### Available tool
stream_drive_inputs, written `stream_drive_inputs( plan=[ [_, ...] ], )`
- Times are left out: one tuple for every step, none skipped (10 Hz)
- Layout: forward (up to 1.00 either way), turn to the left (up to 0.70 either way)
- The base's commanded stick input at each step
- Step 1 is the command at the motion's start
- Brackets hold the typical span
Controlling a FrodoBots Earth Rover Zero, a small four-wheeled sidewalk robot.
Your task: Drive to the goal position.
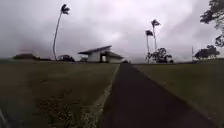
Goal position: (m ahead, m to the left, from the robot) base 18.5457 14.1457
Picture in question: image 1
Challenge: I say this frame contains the low building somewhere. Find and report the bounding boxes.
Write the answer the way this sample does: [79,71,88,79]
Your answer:
[12,49,41,62]

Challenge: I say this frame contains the pale kerb strip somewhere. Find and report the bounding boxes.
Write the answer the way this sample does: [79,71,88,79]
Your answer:
[78,63,121,128]

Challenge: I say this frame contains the large leafy tree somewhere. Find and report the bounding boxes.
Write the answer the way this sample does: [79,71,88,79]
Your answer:
[199,0,224,48]

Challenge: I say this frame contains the dark bush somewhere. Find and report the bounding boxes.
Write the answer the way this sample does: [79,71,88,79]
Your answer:
[56,54,76,63]

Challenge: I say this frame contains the tall bent palm tree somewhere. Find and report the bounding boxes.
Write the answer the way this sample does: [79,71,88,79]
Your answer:
[51,3,71,62]

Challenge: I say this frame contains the dark bushy tree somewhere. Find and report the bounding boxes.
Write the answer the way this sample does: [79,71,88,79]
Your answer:
[146,47,175,64]

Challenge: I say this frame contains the dark clump of trees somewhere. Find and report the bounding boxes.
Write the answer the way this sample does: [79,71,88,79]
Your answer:
[194,44,221,61]

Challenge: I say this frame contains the dark asphalt path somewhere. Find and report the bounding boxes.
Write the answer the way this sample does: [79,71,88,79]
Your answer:
[99,62,221,128]

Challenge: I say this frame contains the white building with slanted roof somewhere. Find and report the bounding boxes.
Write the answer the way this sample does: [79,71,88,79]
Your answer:
[77,45,125,64]

